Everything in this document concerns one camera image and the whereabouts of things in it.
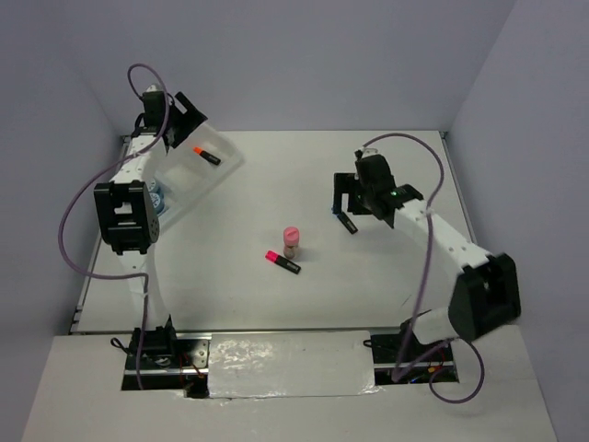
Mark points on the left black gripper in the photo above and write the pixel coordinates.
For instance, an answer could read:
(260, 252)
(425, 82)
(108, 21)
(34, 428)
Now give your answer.
(190, 118)

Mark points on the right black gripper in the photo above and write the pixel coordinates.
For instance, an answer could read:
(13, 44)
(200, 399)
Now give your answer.
(347, 183)

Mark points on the orange highlighter marker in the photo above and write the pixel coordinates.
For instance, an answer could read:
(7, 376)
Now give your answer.
(207, 156)

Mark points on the blue highlighter marker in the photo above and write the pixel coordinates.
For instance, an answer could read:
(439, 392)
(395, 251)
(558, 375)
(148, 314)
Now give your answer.
(343, 218)

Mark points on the blue paint jar with label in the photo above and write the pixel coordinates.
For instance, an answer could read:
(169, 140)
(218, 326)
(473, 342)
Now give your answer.
(158, 202)

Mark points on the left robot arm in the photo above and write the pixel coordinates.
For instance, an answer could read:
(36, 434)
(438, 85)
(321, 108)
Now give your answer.
(129, 223)

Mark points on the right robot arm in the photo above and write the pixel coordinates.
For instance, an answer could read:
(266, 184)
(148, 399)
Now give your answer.
(485, 286)

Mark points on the white three-compartment plastic tray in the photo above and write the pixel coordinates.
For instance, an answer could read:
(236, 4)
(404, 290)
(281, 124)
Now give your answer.
(185, 178)

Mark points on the pink glitter jar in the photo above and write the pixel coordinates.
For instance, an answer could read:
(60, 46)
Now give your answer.
(291, 240)

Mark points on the pink highlighter marker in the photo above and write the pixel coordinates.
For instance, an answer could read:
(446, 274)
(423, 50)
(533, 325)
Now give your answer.
(283, 262)

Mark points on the silver foil cover plate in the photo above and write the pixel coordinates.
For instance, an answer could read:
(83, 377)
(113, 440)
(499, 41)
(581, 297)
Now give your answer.
(290, 365)

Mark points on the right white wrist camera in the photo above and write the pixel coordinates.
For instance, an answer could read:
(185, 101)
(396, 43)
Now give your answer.
(365, 152)

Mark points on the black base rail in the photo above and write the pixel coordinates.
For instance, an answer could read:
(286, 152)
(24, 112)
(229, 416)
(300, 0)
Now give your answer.
(187, 372)

